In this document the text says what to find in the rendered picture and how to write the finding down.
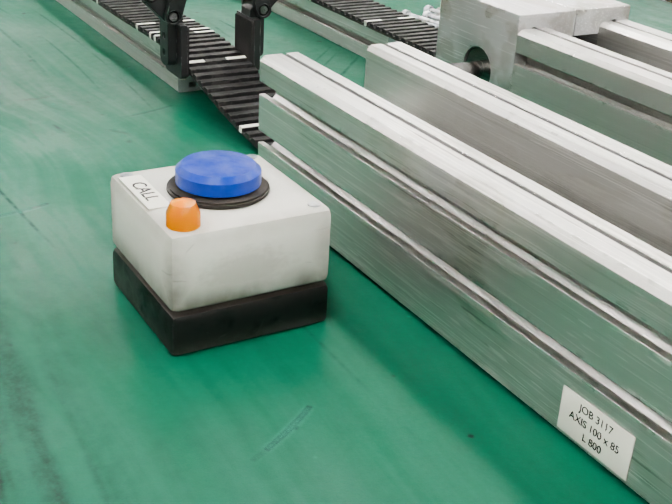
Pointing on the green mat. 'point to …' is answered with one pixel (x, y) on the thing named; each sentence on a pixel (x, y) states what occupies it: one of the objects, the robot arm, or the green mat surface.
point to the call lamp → (183, 215)
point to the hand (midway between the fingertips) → (212, 46)
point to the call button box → (220, 259)
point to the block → (451, 49)
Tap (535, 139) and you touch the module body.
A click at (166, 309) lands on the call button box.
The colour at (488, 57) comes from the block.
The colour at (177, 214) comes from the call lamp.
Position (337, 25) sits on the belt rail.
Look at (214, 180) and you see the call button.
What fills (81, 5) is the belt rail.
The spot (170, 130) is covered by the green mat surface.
